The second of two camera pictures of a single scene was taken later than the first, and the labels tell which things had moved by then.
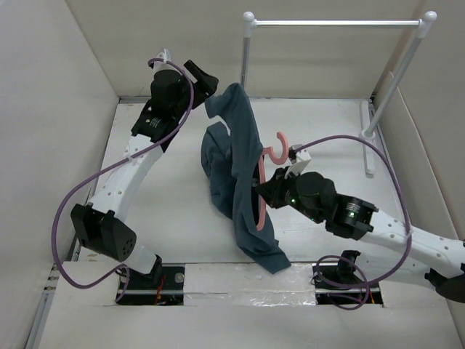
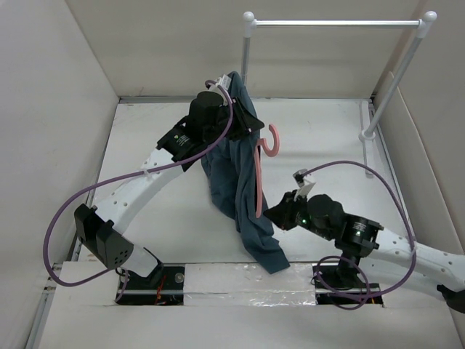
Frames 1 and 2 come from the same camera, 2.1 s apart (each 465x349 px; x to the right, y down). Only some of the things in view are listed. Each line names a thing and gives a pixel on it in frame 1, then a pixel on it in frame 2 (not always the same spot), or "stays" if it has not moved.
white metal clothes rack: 250,23 stays
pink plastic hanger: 262,184 to 261,142
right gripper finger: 273,190 to 285,214
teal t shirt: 230,158 stays
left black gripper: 206,84 to 245,123
